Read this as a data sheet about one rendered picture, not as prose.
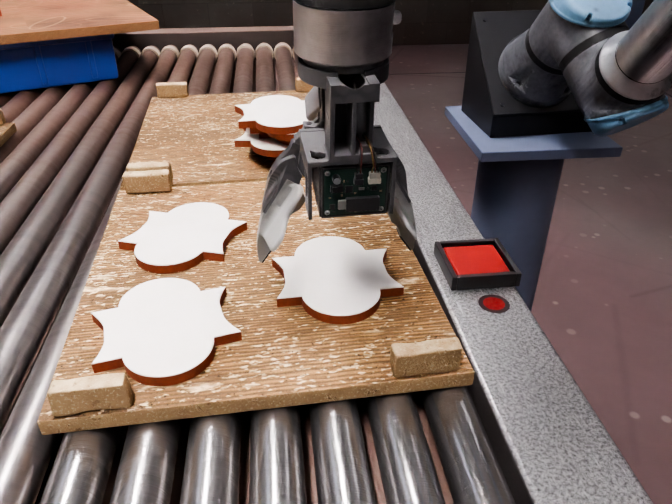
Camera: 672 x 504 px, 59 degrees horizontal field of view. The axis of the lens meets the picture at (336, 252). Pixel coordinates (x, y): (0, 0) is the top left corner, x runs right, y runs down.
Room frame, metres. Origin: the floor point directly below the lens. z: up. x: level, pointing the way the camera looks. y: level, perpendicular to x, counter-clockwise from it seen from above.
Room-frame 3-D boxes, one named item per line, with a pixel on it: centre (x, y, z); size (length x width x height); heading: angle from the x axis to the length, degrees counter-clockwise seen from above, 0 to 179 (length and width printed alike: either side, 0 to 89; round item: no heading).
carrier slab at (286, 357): (0.54, 0.09, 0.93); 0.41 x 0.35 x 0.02; 9
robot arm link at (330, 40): (0.47, -0.01, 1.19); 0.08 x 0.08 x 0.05
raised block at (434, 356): (0.37, -0.07, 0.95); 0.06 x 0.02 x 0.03; 99
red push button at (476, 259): (0.56, -0.16, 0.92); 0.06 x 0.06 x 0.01; 6
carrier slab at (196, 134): (0.96, 0.15, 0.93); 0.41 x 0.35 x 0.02; 9
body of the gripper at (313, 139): (0.46, -0.01, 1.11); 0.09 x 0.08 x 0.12; 9
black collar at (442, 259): (0.56, -0.16, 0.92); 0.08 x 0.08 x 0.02; 6
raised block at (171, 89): (1.13, 0.32, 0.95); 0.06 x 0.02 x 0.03; 99
